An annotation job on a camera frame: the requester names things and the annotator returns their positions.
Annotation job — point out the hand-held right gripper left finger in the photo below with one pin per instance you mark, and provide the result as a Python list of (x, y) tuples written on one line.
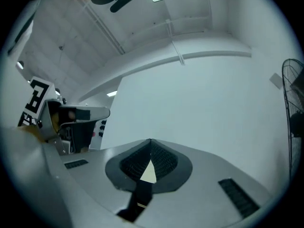
[(95, 172)]

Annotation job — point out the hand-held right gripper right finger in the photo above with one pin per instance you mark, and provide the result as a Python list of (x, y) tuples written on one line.
[(202, 186)]

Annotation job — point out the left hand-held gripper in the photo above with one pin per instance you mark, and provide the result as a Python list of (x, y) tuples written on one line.
[(35, 96)]

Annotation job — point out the white ceiling conduit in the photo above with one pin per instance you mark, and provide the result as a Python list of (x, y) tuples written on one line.
[(175, 44)]

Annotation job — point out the black floor fan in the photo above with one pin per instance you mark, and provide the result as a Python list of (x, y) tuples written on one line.
[(297, 125)]

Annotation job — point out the group of black wall items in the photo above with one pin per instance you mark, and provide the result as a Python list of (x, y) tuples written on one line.
[(102, 128)]

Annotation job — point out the black head-mounted camera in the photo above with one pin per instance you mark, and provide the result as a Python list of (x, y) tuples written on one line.
[(122, 1)]

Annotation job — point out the grey wall box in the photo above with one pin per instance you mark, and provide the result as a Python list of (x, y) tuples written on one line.
[(276, 80)]

